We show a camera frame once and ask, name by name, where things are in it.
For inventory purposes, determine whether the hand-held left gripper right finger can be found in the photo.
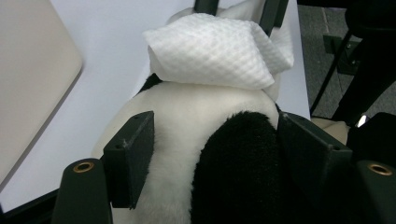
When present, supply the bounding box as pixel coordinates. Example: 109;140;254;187
276;110;356;217

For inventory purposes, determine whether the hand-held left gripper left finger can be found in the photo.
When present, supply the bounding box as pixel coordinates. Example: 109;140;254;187
102;110;156;210

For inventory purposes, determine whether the white wet wipe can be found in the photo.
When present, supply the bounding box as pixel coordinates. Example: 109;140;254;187
142;12;295;91

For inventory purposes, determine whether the panda plush toy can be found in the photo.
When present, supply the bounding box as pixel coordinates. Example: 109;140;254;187
92;0;295;224

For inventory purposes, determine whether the white plastic storage bin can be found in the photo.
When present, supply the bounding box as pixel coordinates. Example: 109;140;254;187
0;0;84;190

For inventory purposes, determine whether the thin black stand rod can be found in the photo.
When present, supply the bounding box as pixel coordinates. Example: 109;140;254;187
310;31;354;116

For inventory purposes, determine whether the black metal stand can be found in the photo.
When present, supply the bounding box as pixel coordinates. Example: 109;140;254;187
322;31;396;126

